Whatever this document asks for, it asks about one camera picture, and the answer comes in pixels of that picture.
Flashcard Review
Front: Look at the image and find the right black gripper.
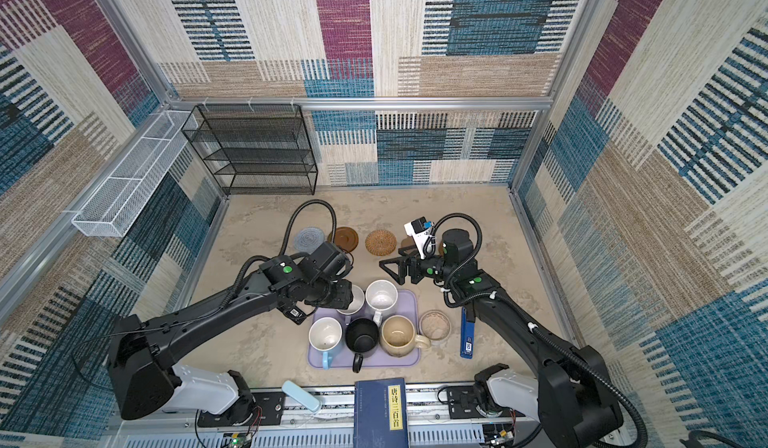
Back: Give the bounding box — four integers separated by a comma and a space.
380, 243, 456, 286

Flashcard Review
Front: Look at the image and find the brown flower-shaped coaster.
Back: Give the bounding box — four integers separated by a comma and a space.
398, 236, 417, 254

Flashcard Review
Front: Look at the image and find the white mug purple outside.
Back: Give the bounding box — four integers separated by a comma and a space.
337, 284, 365, 317

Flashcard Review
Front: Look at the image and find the woven rattan round coaster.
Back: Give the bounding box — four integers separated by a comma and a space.
365, 229, 398, 257

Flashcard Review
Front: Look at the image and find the white mug blue handle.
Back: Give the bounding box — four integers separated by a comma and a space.
308, 317, 344, 370

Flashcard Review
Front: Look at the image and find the white ceramic mug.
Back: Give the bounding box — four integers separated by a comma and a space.
364, 280, 399, 326

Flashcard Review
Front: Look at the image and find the brown wooden round coaster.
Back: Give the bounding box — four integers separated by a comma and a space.
327, 226, 359, 253

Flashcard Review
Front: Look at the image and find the grey-blue woven round coaster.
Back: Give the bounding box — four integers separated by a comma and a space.
293, 227, 326, 253

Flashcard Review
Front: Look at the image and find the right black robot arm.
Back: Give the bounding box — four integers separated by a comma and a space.
379, 214, 649, 447

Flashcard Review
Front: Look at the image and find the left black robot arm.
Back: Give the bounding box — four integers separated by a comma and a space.
107, 240, 353, 425

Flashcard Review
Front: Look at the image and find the black remote control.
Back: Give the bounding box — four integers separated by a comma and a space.
281, 307, 307, 325

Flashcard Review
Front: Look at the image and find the purple serving tray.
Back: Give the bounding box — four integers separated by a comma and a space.
308, 290, 421, 369

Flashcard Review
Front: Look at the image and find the black mug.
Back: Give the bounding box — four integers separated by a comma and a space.
345, 318, 380, 373

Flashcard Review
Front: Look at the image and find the beige ceramic mug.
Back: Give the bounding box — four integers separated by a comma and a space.
380, 315, 431, 357

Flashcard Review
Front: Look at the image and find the dark blue book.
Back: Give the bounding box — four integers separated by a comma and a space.
353, 378, 409, 448

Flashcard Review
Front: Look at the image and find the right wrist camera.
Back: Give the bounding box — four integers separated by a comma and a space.
404, 217, 435, 259

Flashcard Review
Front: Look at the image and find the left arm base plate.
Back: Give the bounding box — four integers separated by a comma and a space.
196, 391, 286, 428

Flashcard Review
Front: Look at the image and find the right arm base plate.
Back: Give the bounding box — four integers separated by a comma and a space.
436, 384, 524, 419

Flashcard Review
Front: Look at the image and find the black wire shelf rack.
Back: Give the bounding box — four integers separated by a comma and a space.
182, 104, 318, 195

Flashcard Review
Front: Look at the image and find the white wire mesh basket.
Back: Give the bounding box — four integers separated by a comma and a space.
72, 110, 189, 238

